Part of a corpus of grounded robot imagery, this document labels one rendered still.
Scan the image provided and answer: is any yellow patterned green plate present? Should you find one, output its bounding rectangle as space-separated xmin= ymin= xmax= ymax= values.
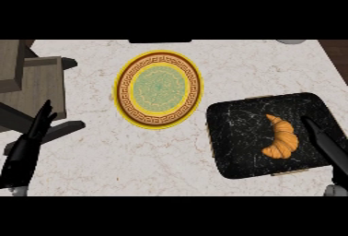
xmin=114 ymin=50 xmax=205 ymax=130

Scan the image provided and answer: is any golden brown croissant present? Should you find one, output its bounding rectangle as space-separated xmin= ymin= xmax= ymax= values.
xmin=261 ymin=113 xmax=301 ymax=159

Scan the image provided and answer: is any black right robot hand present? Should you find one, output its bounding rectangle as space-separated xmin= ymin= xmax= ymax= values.
xmin=301 ymin=115 xmax=348 ymax=190

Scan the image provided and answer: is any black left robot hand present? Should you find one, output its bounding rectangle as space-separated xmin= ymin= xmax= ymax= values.
xmin=0 ymin=99 xmax=59 ymax=190

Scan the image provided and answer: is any black marble tray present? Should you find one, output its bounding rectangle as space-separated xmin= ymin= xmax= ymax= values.
xmin=205 ymin=92 xmax=348 ymax=180

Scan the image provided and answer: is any grey wooden stand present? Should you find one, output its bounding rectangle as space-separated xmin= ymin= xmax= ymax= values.
xmin=0 ymin=40 xmax=87 ymax=157

